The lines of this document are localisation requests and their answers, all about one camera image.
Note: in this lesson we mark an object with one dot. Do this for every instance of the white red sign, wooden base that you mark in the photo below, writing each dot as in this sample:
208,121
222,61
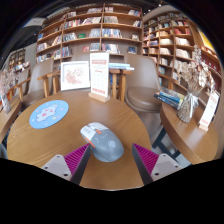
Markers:
99,75

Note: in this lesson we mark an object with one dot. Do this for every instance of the curved wooden bookshelf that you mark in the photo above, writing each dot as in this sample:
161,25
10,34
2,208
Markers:
170,43

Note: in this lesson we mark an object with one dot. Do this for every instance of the round light blue mouse pad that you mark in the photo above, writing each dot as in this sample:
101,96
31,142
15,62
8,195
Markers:
48,114

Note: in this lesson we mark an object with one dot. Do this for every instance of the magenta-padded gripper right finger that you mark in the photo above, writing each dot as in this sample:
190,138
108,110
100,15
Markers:
146,159

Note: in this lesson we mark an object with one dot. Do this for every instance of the round wooden side table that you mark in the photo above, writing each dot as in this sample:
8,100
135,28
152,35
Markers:
8,120
186,140

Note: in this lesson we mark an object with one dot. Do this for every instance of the white framed floral picture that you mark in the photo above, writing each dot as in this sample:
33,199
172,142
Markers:
75,76

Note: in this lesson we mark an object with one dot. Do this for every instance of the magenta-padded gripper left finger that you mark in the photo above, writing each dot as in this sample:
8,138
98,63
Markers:
75,160

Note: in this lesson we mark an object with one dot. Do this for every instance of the stack of light blue books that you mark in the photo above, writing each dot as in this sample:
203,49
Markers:
120,66

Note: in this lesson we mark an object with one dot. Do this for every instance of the glass vase with dried flowers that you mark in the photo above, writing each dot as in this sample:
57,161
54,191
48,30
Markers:
6,100
186,108

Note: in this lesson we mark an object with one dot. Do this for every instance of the small white red table sign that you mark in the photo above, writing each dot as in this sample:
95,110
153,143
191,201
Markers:
209,111

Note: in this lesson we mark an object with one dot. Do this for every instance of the distant wooden bookshelf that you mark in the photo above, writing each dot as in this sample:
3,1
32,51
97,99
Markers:
16,60

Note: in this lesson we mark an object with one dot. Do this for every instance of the white ceiling panel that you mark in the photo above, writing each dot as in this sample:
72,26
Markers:
34,22

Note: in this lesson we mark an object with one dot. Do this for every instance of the grey computer mouse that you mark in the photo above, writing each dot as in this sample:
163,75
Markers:
105,143

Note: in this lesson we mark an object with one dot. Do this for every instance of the brown armchair with wooden arms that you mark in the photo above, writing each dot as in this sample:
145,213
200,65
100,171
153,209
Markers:
143,86
115,83
36,83

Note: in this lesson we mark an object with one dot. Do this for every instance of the stack of dark books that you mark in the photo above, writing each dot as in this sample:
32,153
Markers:
168,98

